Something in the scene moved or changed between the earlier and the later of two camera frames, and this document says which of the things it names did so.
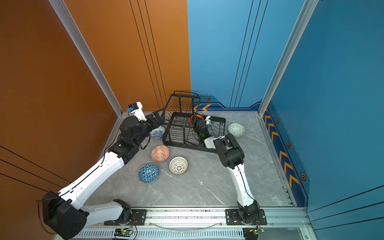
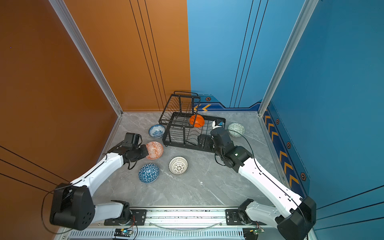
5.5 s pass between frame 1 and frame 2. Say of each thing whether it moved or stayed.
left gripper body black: moved
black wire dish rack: stayed
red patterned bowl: moved
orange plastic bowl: stayed
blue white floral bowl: stayed
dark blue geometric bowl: stayed
